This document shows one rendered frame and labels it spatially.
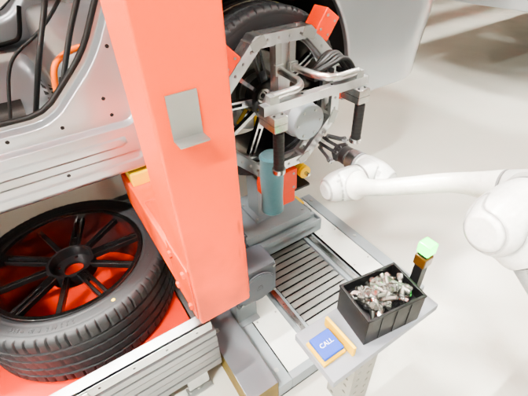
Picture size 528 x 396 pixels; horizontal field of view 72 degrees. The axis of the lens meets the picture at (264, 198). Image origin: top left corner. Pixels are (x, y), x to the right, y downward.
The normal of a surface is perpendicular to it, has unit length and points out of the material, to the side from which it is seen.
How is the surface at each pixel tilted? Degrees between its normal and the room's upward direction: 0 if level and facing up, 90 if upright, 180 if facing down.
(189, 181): 90
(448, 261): 0
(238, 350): 0
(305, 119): 90
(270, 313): 0
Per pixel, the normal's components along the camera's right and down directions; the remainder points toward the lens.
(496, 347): -0.04, -0.78
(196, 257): 0.54, 0.51
